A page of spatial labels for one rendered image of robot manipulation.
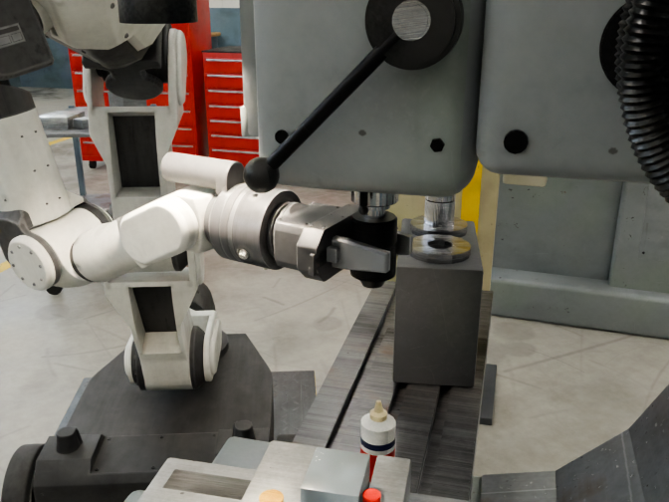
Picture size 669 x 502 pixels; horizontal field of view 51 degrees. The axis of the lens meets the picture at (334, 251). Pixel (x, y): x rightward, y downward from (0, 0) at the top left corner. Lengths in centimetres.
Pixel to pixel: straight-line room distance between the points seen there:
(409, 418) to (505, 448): 158
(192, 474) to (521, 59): 52
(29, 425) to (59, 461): 129
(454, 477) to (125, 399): 103
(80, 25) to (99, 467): 87
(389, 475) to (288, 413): 125
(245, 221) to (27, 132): 36
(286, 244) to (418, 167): 19
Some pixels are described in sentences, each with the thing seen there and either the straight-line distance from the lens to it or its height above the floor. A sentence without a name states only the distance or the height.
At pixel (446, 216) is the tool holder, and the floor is 115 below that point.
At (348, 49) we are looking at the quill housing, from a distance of 57.
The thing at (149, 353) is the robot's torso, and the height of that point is 75.
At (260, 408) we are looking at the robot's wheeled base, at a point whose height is 57.
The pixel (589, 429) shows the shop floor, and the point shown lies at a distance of 273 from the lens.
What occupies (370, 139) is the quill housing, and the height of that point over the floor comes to 136.
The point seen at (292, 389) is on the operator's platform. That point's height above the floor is 40.
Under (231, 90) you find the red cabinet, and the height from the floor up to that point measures 71.
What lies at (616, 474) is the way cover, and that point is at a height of 94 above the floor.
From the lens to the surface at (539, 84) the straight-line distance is 54.
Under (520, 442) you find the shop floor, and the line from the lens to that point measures 259.
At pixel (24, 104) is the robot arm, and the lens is 99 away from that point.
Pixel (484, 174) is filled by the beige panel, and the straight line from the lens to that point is 245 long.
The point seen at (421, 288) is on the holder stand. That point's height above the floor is 108.
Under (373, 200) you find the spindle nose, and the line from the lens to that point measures 67.
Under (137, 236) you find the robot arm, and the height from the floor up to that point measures 121.
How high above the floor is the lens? 148
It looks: 21 degrees down
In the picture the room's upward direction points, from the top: straight up
